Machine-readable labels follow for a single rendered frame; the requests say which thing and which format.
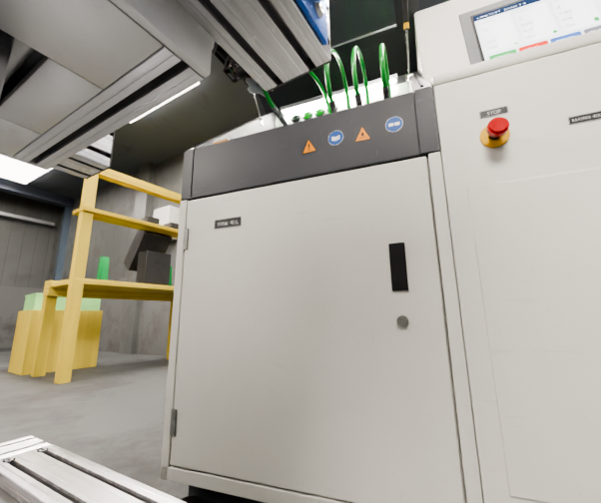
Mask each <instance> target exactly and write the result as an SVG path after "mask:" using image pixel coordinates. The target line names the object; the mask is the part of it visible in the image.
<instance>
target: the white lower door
mask: <svg viewBox="0 0 601 503"><path fill-rule="evenodd" d="M183 250H185V258H184V273H183V287H182V302H181V317H180V331H179V346H178V360H177V375H176V389H175V404H174V409H172V410H171V425H170V435H172V448H171V462H170V464H171V465H173V466H178V467H183V468H188V469H193V470H198V471H203V472H207V473H212V474H217V475H222V476H227V477H232V478H237V479H241V480H246V481H251V482H256V483H261V484H266V485H271V486H276V487H280V488H285V489H290V490H294V491H299V492H304V493H309V494H313V495H318V496H323V497H328V498H333V499H338V500H343V501H348V502H352V503H465V502H464V493H463V484H462V475H461V466H460V457H459V448H458V439H457V430H456V421H455V412H454V403H453V393H452V384H451V375H450V366H449V357H448V348H447V339H446V330H445V321H444V312H443V303H442V294H441V285H440V276H439V267H438V258H437V249H436V240H435V231H434V222H433V213H432V204H431V195H430V186H429V177H428V168H427V159H426V157H420V158H415V159H410V160H404V161H399V162H394V163H389V164H383V165H378V166H373V167H367V168H362V169H357V170H352V171H346V172H341V173H336V174H330V175H325V176H320V177H315V178H309V179H304V180H299V181H293V182H288V183H283V184H278V185H272V186H267V187H262V188H256V189H251V190H246V191H241V192H235V193H230V194H225V195H219V196H214V197H209V198H204V199H198V200H193V201H188V215H187V228H186V229H185V230H184V239H183Z"/></svg>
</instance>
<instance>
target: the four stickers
mask: <svg viewBox="0 0 601 503"><path fill-rule="evenodd" d="M384 120H385V133H386V134H388V133H393V132H399V131H403V115H399V116H394V117H389V118H384ZM353 129H354V142H355V143H357V142H362V141H367V140H371V126H370V124H369V125H364V126H360V127H356V128H353ZM327 141H328V146H329V147H331V146H335V145H340V144H344V138H343V129H340V130H336V131H332V132H328V133H327ZM315 151H316V138H315V137H313V138H310V139H306V140H303V141H301V154H302V155H304V154H308V153H312V152H315Z"/></svg>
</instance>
